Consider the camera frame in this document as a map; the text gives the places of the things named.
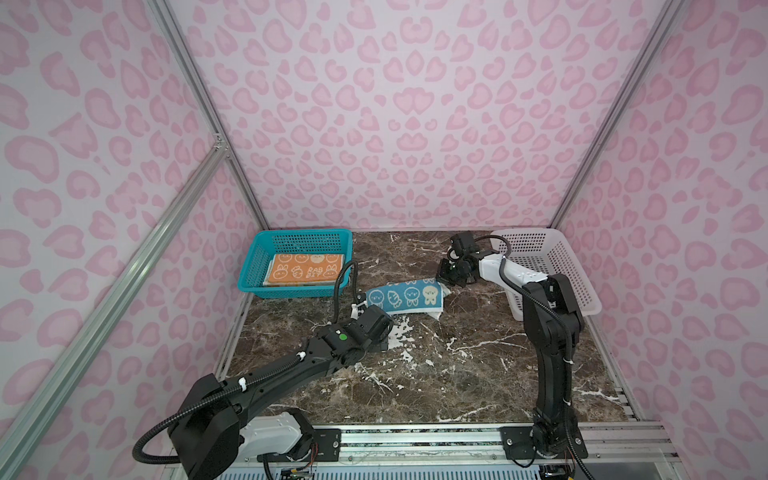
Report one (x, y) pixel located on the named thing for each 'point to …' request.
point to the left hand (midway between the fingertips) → (370, 328)
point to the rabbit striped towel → (300, 281)
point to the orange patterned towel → (305, 267)
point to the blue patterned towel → (411, 296)
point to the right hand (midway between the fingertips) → (437, 273)
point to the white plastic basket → (545, 251)
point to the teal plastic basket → (295, 241)
